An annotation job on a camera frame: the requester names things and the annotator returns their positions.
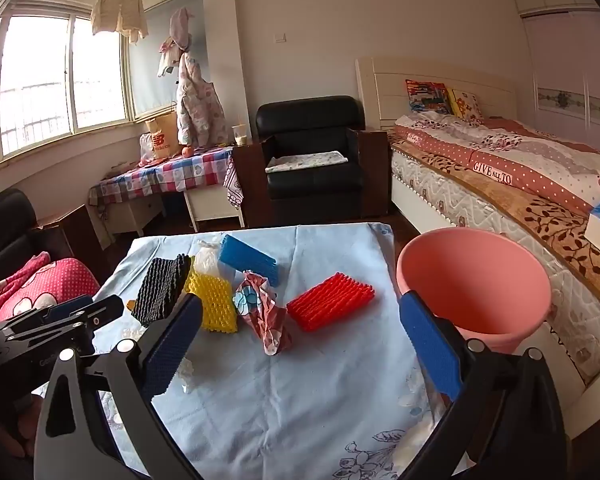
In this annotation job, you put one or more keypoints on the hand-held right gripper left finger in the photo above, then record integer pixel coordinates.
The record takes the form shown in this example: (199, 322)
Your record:
(172, 345)

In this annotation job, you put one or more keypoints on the blue roller blind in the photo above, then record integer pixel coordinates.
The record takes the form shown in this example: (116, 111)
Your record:
(155, 60)

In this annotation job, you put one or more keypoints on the dark wooden side table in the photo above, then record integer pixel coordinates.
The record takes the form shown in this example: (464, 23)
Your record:
(247, 185)

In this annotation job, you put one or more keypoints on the orange fruit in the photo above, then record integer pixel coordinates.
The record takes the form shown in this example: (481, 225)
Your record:
(187, 151)

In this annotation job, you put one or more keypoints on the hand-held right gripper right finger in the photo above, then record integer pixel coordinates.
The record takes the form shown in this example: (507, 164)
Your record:
(430, 345)

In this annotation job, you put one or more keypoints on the blue foam fruit net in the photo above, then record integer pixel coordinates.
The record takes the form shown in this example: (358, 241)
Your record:
(250, 259)

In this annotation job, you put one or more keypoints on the wall light switch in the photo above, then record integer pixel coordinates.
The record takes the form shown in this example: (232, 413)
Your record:
(280, 37)

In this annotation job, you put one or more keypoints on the black foam fruit net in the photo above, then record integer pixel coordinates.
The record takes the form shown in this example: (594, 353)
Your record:
(160, 290)

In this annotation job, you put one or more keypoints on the white sliding door wardrobe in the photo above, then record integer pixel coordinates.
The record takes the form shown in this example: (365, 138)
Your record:
(575, 50)

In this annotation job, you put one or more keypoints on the black leather armchair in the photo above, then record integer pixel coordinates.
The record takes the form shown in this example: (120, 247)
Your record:
(305, 120)

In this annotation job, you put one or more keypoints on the floral paper wrapper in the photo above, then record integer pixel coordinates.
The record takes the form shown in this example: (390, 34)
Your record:
(262, 310)

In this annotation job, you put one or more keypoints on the white drawer cabinet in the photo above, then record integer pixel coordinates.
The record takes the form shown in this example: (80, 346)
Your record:
(132, 212)

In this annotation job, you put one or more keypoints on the yellow foam fruit net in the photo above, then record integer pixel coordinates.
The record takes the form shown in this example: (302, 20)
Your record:
(212, 300)

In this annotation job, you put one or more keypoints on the checked tablecloth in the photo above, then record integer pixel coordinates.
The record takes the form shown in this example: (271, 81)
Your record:
(160, 175)

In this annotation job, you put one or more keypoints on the clear plastic bag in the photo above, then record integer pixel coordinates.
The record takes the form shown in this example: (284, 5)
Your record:
(206, 260)

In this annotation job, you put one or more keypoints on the brown leaf pattern blanket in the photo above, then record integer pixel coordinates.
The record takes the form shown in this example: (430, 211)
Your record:
(545, 225)

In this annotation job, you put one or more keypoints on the floral padded jacket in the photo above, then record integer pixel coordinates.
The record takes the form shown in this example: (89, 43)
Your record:
(197, 105)

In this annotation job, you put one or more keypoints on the cream knitted sweater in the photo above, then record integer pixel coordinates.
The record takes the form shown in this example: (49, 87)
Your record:
(119, 12)

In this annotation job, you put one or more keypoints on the floral seat cushion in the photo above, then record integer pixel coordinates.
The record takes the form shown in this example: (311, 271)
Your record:
(305, 161)

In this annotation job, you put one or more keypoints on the small white pink garment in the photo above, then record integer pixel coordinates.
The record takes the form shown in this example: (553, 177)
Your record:
(167, 60)

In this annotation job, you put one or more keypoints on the colourful printed pillow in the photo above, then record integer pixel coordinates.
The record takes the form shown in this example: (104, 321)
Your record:
(427, 96)

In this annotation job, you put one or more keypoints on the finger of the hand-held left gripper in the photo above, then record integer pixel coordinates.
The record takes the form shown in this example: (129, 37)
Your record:
(102, 312)
(65, 308)

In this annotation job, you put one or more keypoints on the dark wooden low table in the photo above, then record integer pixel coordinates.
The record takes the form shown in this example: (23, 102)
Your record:
(75, 240)

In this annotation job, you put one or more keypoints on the light blue floral tablecloth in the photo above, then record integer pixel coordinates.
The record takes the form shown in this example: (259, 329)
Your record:
(290, 400)

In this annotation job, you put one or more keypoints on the black leather sofa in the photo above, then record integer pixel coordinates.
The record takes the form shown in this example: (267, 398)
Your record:
(7, 230)

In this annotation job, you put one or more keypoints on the white wooden bed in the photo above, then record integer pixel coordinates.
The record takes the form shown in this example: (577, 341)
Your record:
(480, 210)

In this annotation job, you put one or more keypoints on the white plastic bag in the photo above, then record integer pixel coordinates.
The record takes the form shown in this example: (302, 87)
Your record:
(146, 149)

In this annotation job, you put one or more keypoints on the yellow floral pillow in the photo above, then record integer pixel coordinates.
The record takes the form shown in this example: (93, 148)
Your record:
(466, 105)

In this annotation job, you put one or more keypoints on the brown paper bag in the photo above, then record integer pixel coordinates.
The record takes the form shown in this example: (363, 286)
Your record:
(162, 135)

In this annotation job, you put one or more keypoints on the window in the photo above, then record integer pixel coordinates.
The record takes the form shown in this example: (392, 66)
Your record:
(40, 80)

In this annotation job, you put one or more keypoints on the red foam fruit net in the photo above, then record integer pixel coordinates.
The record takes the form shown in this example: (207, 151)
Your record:
(330, 302)

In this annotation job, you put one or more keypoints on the pink plastic bin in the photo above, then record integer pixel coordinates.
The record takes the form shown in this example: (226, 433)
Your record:
(472, 285)

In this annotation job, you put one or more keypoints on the pink hat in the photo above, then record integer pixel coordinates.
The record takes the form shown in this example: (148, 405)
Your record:
(181, 27)

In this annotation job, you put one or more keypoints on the plastic drink cup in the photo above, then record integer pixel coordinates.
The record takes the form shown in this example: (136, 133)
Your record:
(239, 135)

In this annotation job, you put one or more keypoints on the pink dotted floral quilt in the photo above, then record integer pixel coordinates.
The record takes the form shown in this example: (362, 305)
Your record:
(510, 155)

